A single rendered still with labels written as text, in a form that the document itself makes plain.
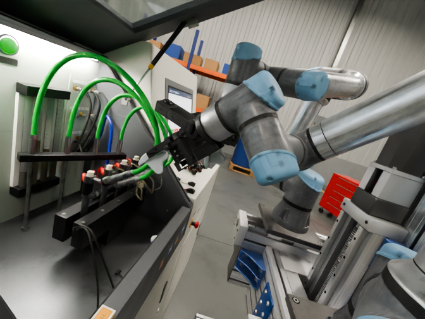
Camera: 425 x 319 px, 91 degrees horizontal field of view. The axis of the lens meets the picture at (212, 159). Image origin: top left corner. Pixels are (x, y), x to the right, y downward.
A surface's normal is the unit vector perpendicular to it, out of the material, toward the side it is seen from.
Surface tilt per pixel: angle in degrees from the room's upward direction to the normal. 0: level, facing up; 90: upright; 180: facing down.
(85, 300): 0
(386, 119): 106
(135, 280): 0
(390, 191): 90
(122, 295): 0
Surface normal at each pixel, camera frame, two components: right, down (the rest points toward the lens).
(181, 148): -0.44, 0.32
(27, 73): 0.94, 0.33
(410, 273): -0.42, -0.91
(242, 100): -0.55, -0.05
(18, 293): 0.30, -0.92
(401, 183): -0.08, 0.23
